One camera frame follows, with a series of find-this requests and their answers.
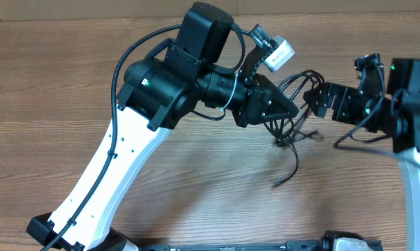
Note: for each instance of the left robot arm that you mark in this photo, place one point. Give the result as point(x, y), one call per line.
point(211, 60)

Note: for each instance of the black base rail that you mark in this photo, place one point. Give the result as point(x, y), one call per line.
point(330, 241)

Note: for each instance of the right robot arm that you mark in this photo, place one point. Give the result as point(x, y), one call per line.
point(387, 104)

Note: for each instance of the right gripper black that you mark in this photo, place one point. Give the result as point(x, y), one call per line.
point(344, 97)

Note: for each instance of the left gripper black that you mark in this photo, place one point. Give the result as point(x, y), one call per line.
point(259, 93)

